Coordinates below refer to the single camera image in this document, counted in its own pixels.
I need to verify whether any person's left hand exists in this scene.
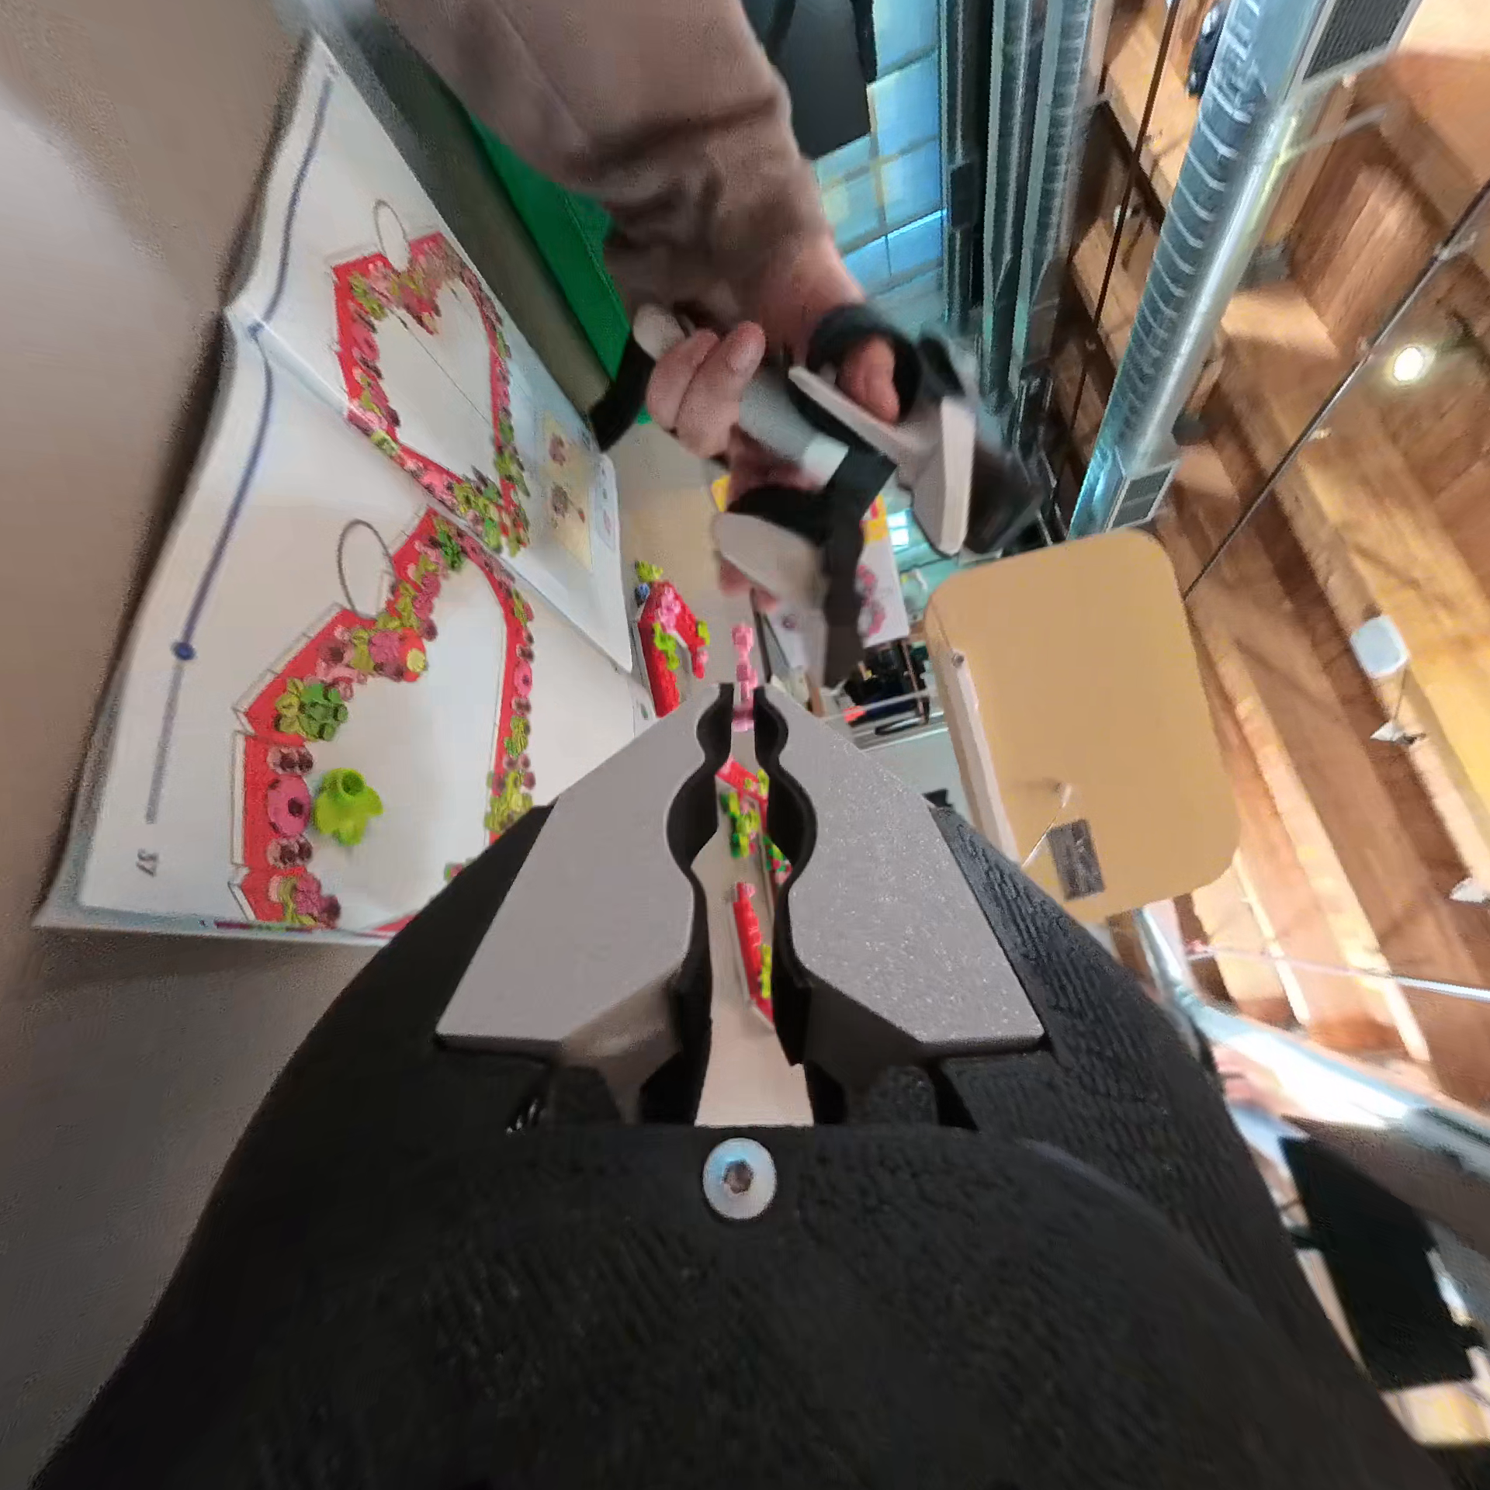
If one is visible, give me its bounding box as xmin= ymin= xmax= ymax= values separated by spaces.
xmin=647 ymin=290 xmax=904 ymax=501

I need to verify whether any lime green lego flower piece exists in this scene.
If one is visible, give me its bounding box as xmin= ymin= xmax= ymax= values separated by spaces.
xmin=312 ymin=768 xmax=386 ymax=848

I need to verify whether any small red lego flower assembly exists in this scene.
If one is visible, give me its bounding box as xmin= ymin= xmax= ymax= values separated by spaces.
xmin=635 ymin=561 xmax=713 ymax=718

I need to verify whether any silver ventilation duct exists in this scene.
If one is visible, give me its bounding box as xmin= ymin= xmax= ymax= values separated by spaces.
xmin=1069 ymin=0 xmax=1322 ymax=540

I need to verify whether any red lego heart section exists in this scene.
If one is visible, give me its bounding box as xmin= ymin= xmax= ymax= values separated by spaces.
xmin=713 ymin=757 xmax=796 ymax=1028

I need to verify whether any lego instruction booklet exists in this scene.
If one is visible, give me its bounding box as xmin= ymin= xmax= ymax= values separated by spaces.
xmin=36 ymin=35 xmax=639 ymax=943

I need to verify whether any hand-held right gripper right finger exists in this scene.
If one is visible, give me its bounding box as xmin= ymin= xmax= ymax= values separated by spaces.
xmin=753 ymin=685 xmax=1046 ymax=1124

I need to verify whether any person's left forearm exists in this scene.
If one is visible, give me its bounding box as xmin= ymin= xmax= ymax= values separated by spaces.
xmin=378 ymin=0 xmax=870 ymax=350

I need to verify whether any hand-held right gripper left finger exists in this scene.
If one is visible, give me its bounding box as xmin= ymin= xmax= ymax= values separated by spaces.
xmin=436 ymin=685 xmax=736 ymax=1124

